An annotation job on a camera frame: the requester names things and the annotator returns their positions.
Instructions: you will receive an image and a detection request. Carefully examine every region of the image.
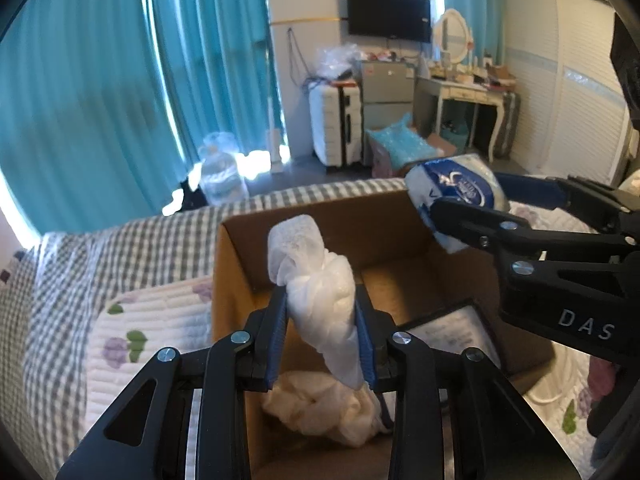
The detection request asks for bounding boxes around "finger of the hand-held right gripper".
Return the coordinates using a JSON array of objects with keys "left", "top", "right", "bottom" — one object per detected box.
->
[
  {"left": 494, "top": 171, "right": 640, "bottom": 235},
  {"left": 431, "top": 196, "right": 640, "bottom": 262}
]

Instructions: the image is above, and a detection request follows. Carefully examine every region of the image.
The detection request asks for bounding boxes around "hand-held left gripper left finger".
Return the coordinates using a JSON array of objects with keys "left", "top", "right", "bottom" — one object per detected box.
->
[{"left": 55, "top": 286, "right": 289, "bottom": 480}]

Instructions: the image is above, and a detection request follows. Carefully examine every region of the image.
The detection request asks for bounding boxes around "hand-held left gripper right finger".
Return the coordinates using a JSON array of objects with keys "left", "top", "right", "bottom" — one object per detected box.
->
[{"left": 353, "top": 284, "right": 582, "bottom": 480}]

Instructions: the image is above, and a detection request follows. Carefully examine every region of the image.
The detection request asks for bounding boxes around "blue and white tissue pack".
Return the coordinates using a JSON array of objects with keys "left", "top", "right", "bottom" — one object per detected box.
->
[{"left": 404, "top": 155, "right": 512, "bottom": 254}]

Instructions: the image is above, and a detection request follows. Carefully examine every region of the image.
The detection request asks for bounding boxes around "white cloth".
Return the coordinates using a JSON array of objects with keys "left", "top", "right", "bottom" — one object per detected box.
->
[
  {"left": 262, "top": 371, "right": 394, "bottom": 449},
  {"left": 267, "top": 214, "right": 369, "bottom": 391}
]

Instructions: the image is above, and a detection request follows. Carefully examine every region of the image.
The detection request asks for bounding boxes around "brown cardboard box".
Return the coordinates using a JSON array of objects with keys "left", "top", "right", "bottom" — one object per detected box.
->
[{"left": 210, "top": 190, "right": 557, "bottom": 480}]

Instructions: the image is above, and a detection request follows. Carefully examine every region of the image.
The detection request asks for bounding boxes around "grey suitcase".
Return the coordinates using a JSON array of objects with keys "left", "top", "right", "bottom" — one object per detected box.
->
[{"left": 492, "top": 91, "right": 521, "bottom": 159}]

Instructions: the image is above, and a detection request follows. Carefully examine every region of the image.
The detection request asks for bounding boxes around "white crumpled cloth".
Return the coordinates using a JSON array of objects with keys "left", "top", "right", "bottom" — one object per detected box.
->
[{"left": 262, "top": 371, "right": 394, "bottom": 449}]

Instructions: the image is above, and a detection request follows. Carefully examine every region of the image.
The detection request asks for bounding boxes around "small open cardboard box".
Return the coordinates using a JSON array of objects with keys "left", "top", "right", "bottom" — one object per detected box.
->
[{"left": 425, "top": 131, "right": 459, "bottom": 159}]

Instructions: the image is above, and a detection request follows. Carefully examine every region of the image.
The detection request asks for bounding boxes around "black-edged white packet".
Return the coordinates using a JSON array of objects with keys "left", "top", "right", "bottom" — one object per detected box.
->
[{"left": 402, "top": 300, "right": 504, "bottom": 377}]

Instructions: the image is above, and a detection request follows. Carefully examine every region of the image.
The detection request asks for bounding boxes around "blue bubble wrap bag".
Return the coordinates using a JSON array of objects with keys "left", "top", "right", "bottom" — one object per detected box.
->
[{"left": 367, "top": 114, "right": 439, "bottom": 172}]

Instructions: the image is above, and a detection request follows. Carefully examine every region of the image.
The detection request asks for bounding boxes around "white slatted wardrobe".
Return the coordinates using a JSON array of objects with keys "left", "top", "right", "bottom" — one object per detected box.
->
[{"left": 500, "top": 0, "right": 632, "bottom": 187}]

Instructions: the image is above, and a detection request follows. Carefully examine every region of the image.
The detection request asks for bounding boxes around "white dressing table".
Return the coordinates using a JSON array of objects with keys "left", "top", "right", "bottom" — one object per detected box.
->
[{"left": 415, "top": 62, "right": 521, "bottom": 162}]

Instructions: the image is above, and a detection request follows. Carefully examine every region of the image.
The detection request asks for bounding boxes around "black object on floor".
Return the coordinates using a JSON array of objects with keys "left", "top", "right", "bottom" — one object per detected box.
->
[{"left": 181, "top": 179, "right": 209, "bottom": 209}]

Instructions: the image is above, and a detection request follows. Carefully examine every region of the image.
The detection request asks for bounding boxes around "grey cabinet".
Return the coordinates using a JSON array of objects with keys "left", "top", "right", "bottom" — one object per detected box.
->
[{"left": 360, "top": 58, "right": 416, "bottom": 134}]

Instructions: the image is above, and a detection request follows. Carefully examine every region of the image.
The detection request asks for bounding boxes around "white oval mirror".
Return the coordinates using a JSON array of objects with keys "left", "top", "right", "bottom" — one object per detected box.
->
[{"left": 432, "top": 8, "right": 474, "bottom": 64}]

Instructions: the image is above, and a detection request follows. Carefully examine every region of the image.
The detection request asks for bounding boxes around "white suitcase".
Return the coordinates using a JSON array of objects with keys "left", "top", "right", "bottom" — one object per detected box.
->
[{"left": 308, "top": 82, "right": 364, "bottom": 167}]

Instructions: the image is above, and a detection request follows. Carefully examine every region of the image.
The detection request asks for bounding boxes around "large clear water bottle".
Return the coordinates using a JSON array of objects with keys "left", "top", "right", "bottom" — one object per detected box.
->
[{"left": 197, "top": 131, "right": 250, "bottom": 206}]

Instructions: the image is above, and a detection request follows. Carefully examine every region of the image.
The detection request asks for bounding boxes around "grey checkered bedsheet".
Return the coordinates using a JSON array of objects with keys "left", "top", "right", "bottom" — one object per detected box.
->
[{"left": 0, "top": 177, "right": 410, "bottom": 466}]

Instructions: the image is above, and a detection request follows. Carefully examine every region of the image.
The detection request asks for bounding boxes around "clear plastic bag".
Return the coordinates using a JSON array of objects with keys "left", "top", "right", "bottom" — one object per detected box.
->
[{"left": 315, "top": 43, "right": 361, "bottom": 81}]

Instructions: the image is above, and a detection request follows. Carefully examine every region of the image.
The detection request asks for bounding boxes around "black wall television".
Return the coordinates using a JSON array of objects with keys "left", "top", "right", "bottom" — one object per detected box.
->
[{"left": 346, "top": 0, "right": 432, "bottom": 44}]

